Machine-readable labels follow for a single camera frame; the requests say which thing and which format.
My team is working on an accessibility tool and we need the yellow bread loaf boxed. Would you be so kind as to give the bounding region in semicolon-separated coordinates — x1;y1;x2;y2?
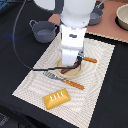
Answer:
43;89;71;110

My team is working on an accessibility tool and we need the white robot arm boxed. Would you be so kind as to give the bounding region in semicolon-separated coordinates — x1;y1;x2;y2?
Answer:
34;0;96;66

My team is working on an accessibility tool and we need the brown sausage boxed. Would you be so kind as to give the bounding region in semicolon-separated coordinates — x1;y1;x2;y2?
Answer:
61;64;79;74

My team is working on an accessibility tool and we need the round wooden plate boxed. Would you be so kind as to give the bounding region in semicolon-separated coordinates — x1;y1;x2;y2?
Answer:
55;59;83;79

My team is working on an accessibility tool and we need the beige woven placemat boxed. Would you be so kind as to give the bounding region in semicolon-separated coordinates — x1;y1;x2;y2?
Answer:
13;38;114;128

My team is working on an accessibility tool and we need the brown toy stove top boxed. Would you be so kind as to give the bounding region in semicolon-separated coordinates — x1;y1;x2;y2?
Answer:
47;0;128;43

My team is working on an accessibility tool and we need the grey saucepan on stove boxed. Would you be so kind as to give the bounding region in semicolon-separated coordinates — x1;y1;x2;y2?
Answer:
89;0;106;25

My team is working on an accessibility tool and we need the beige bowl on stove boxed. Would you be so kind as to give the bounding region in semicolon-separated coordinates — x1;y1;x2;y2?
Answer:
116;4;128;31

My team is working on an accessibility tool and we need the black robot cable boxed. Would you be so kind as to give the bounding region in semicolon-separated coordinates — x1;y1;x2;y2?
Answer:
11;0;81;72

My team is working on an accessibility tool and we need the fork with orange handle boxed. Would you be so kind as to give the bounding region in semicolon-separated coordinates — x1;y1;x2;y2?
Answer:
43;71;84;90

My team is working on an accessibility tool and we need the knife with orange handle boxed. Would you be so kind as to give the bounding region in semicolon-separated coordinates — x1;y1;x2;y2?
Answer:
83;57;97;63

